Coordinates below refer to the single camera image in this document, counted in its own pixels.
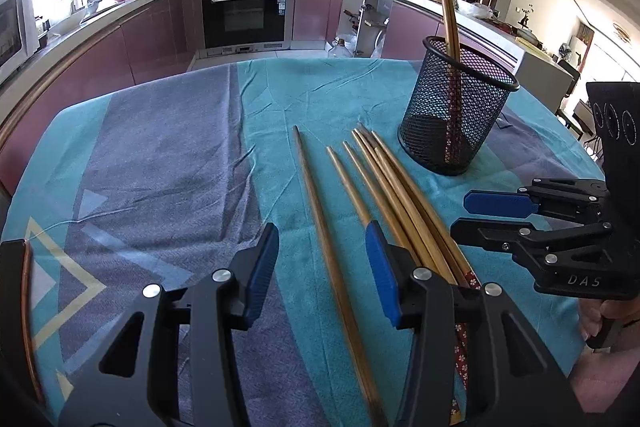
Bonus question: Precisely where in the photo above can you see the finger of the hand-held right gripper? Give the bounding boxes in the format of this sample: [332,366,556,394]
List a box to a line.
[464,178,611,223]
[450,218,621,295]

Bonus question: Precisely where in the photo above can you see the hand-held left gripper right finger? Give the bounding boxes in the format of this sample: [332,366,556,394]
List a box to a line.
[365,221,586,427]

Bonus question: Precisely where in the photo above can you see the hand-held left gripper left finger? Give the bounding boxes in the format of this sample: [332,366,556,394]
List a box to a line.
[57,223,280,427]

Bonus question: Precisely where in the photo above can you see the black mesh utensil holder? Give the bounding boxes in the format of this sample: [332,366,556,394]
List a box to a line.
[397,35,521,176]

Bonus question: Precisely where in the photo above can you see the bundle of wooden chopsticks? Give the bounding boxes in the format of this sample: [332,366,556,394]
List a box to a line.
[360,126,466,427]

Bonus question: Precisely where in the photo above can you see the person's right forearm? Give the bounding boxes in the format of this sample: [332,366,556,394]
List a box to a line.
[570,347,640,427]

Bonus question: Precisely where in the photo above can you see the person's right hand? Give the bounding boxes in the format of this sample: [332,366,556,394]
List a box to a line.
[581,296,605,342]

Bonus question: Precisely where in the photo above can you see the dark chair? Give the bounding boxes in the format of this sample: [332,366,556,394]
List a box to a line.
[557,99,596,140]

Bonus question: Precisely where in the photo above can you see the white counter cabinet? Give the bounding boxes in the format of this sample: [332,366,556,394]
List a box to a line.
[500,34,576,112]

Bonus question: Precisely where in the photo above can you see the teal and grey tablecloth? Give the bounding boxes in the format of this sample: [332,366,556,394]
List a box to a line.
[0,59,606,427]

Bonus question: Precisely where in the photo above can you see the wide white bowl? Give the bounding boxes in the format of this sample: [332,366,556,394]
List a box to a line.
[457,1,493,18]

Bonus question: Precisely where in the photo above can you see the black built-in oven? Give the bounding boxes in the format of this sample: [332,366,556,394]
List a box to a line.
[200,0,291,50]

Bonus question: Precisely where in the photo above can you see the purple kitchen cabinets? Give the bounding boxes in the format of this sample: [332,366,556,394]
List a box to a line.
[0,0,453,198]

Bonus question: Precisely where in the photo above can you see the white microwave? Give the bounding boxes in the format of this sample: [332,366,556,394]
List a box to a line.
[0,0,41,82]

